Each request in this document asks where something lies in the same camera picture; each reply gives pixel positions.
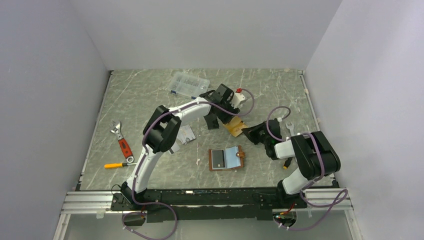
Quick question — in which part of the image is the brown leather card holder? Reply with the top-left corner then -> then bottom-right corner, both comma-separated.
208,145 -> 246,172

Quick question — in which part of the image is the single black credit card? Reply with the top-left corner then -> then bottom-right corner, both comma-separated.
211,149 -> 226,170

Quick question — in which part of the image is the silver credit card stack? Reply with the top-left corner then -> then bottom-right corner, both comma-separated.
177,125 -> 196,145

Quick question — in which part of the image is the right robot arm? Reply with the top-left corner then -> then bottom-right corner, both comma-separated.
242,120 -> 341,208

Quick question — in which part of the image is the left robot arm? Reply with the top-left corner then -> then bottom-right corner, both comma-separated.
120,84 -> 246,210

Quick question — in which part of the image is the orange credit card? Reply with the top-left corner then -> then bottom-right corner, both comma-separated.
223,116 -> 248,137

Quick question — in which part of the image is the silver open-end wrench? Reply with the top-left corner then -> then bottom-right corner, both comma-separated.
285,122 -> 296,137

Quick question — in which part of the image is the black yellow small screwdriver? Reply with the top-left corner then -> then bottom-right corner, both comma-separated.
283,157 -> 294,170

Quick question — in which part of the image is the clear plastic screw box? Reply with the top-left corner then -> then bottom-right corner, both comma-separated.
167,72 -> 210,100

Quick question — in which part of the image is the red adjustable wrench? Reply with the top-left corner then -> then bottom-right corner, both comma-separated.
110,120 -> 135,164

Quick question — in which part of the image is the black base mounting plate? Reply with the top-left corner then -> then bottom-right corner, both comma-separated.
110,187 -> 307,223

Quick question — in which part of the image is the yellow handled screwdriver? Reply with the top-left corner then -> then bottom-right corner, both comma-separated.
104,162 -> 137,169

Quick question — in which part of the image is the aluminium frame rail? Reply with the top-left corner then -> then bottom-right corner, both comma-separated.
53,191 -> 113,240

